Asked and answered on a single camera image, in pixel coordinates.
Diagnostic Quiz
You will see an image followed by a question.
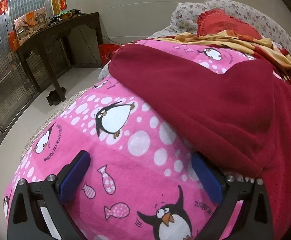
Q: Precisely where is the metal lattice door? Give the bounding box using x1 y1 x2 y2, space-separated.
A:
0 0 72 160

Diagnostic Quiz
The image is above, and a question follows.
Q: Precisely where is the yellow and red blanket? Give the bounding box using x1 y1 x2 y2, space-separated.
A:
158 29 291 104

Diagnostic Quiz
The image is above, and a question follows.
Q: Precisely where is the pink penguin print blanket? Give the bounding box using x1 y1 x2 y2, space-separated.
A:
3 39 283 240

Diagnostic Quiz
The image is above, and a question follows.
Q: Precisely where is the pair of black shoes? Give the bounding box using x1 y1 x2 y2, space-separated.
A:
46 87 66 106

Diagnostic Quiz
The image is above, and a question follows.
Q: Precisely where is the dark red fleece sweater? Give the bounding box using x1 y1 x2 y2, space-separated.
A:
109 44 291 240

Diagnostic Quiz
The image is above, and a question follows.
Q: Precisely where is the woven bed mat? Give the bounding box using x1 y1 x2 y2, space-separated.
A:
19 86 96 162

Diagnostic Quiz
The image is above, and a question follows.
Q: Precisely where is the dark wooden table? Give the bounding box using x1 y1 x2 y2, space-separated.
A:
13 12 103 102

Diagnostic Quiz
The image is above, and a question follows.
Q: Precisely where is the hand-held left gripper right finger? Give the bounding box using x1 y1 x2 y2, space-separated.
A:
191 152 274 240

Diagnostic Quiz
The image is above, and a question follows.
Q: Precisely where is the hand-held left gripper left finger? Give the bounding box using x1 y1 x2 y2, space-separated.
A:
7 150 91 240

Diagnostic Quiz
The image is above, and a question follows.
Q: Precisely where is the black cable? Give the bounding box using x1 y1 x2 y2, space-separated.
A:
79 27 100 64

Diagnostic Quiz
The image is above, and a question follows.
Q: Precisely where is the red heart-shaped pillow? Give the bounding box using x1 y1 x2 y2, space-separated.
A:
196 8 263 40

